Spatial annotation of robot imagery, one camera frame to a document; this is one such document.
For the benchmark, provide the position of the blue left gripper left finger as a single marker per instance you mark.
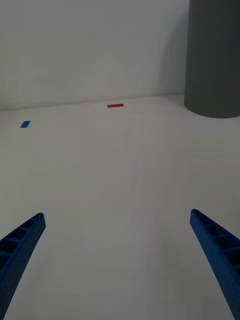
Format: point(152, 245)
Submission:
point(17, 255)

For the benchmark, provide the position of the grey plastic waste bin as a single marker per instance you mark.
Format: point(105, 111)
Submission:
point(212, 60)

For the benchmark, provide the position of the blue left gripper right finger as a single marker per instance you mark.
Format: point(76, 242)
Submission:
point(220, 252)

